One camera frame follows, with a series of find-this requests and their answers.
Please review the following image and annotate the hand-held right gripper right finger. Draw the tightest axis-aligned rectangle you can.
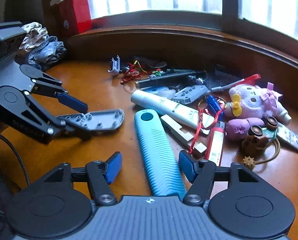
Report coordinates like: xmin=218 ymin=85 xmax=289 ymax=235
xmin=179 ymin=150 xmax=260 ymax=205

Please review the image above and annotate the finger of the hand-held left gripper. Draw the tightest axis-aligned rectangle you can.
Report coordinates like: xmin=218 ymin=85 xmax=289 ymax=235
xmin=30 ymin=71 xmax=89 ymax=114
xmin=27 ymin=95 xmax=92 ymax=144

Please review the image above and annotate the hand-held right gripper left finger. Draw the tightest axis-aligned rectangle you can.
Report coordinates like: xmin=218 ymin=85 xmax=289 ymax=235
xmin=43 ymin=151 xmax=123 ymax=205

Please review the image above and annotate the teal ribbed handle grip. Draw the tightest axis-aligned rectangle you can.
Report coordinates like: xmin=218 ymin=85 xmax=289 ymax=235
xmin=134 ymin=109 xmax=187 ymax=200

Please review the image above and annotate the grey studded plastic plate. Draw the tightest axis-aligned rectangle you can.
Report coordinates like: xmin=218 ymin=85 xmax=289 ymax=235
xmin=57 ymin=109 xmax=125 ymax=132

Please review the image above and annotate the wooden clip stand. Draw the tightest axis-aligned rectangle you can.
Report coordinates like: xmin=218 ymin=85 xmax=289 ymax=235
xmin=161 ymin=114 xmax=207 ymax=154

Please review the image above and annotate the red lighter with label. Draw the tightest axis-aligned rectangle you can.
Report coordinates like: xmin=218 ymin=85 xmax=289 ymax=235
xmin=204 ymin=121 xmax=226 ymax=167

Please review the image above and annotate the blue denim cloth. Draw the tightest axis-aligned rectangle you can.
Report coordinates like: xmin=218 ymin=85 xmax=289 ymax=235
xmin=28 ymin=35 xmax=67 ymax=71

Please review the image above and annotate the floral cloth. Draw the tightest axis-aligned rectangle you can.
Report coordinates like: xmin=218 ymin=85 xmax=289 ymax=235
xmin=19 ymin=22 xmax=50 ymax=55

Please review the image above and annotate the grey plastic shell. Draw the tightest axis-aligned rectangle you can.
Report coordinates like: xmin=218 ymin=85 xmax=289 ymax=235
xmin=108 ymin=55 xmax=121 ymax=74

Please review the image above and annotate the pink egg-shaped toy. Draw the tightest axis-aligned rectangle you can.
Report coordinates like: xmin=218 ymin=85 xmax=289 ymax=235
xmin=226 ymin=117 xmax=265 ymax=140

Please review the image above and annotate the white sunscreen tube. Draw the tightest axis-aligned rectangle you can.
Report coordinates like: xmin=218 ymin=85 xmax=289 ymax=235
xmin=131 ymin=89 xmax=202 ymax=130

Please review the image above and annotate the blue plastic clip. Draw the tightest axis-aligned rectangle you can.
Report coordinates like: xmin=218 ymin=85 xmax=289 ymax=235
xmin=205 ymin=95 xmax=225 ymax=120

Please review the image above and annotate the grey plastic part with holes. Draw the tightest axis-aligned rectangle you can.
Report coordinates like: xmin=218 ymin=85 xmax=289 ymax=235
xmin=171 ymin=84 xmax=212 ymax=105

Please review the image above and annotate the translucent plastic piece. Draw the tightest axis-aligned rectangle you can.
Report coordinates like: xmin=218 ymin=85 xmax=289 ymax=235
xmin=161 ymin=87 xmax=177 ymax=99

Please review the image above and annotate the black plastic holder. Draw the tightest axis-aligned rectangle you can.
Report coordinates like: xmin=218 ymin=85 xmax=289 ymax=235
xmin=131 ymin=56 xmax=168 ymax=69

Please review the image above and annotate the red box with cardboard rim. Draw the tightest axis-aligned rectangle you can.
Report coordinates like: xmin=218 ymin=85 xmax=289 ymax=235
xmin=50 ymin=0 xmax=92 ymax=37

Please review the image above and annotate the black marker pen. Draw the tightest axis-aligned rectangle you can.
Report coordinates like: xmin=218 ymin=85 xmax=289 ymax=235
xmin=135 ymin=70 xmax=207 ymax=88

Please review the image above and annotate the pink plush toy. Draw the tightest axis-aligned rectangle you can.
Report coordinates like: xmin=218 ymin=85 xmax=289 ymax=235
xmin=225 ymin=82 xmax=289 ymax=125

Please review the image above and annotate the dark plastic bag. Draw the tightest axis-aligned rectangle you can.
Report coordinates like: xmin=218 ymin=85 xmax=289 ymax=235
xmin=204 ymin=65 xmax=242 ymax=88

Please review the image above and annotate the printed card packet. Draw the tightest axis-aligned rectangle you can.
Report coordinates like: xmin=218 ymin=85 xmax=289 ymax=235
xmin=274 ymin=124 xmax=298 ymax=155

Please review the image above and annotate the red cord bracelet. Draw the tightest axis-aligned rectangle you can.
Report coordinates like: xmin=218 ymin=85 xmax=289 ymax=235
xmin=188 ymin=97 xmax=227 ymax=155

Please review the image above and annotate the black cable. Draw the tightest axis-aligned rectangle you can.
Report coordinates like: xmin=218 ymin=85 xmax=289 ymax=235
xmin=0 ymin=130 xmax=31 ymax=187

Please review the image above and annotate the red string figure charm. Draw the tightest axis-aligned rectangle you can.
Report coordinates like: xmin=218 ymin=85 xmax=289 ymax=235
xmin=120 ymin=64 xmax=162 ymax=85

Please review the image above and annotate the yellow toy propeller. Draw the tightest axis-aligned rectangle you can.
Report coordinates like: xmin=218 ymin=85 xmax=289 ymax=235
xmin=231 ymin=94 xmax=243 ymax=117

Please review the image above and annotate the red handled screwdriver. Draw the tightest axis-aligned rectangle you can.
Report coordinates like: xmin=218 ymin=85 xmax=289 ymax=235
xmin=210 ymin=74 xmax=261 ymax=92

